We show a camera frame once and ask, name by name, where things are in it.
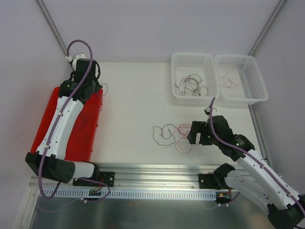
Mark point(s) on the aluminium table rail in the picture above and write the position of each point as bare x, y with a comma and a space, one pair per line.
156, 177

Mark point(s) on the aluminium frame post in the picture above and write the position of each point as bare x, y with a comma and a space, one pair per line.
52, 26
279, 7

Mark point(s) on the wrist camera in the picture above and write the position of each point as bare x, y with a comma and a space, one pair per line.
72, 60
211, 111

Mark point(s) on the white plastic basket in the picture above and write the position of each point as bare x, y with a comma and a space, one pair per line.
194, 78
240, 80

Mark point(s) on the left white plastic basket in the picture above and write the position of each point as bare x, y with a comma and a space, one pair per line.
194, 78

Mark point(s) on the right aluminium frame post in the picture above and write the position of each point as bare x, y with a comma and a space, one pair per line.
279, 7

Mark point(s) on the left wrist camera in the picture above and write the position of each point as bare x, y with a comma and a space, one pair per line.
72, 60

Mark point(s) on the white slotted cable duct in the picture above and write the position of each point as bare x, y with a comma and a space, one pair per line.
136, 194

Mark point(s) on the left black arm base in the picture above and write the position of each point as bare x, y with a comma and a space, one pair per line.
107, 178

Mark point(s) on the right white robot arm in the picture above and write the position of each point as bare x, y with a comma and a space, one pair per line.
285, 207

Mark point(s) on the left aluminium frame post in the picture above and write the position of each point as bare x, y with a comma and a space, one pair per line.
52, 26

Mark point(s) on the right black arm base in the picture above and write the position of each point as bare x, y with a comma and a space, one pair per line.
207, 181

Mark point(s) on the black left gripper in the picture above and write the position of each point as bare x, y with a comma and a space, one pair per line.
96, 72

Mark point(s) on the right white plastic basket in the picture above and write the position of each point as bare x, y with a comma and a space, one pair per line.
240, 80

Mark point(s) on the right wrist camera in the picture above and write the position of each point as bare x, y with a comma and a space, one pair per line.
211, 111

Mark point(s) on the red plastic tray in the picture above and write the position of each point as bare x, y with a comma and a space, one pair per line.
79, 146

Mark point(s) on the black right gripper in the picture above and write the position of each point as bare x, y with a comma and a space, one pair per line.
203, 132

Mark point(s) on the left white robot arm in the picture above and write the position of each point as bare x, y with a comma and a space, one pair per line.
48, 161

